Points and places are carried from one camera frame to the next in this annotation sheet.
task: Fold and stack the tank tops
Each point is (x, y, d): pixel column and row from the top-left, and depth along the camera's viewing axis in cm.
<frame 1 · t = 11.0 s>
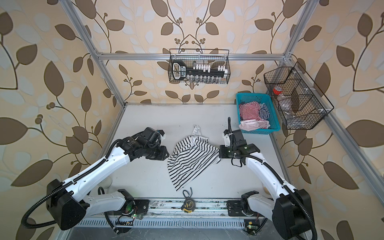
left hand: (168, 154, 77), fingers open
right hand: (220, 153, 83), fingers closed
black white striped tank top: (191, 158, 92), point 2 cm above the table
red white striped tank top: (249, 111, 107), point 9 cm above the table
pink white tank top: (249, 125, 95), point 12 cm above the table
navy striped tank top: (264, 111, 110), point 6 cm above the table

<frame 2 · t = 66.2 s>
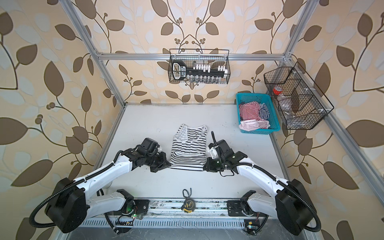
left hand: (172, 163, 80), fingers closed
right hand: (203, 169, 79), fingers closed
black white striped tank top: (188, 149, 96), on the table
the other named things where they were.

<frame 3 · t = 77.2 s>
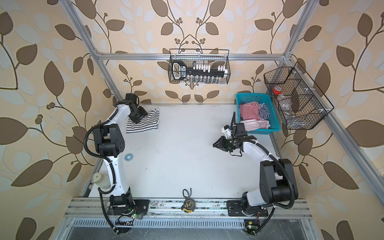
left hand: (144, 114, 102), fingers open
right hand: (214, 146, 87), fingers closed
black white striped tank top: (150, 122, 107), point 4 cm above the table
the other named things where they were.

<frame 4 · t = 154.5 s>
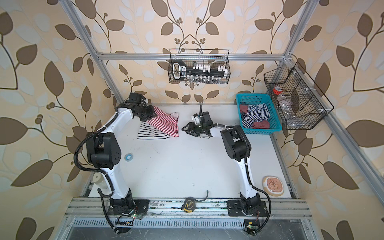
left hand: (156, 111, 93), fingers closed
right hand: (184, 131, 99), fingers open
black white striped tank top: (148, 131, 104), point 2 cm above the table
red white striped tank top: (167, 122, 104), point 7 cm above the table
pink round dish: (273, 186, 80), point 3 cm above the table
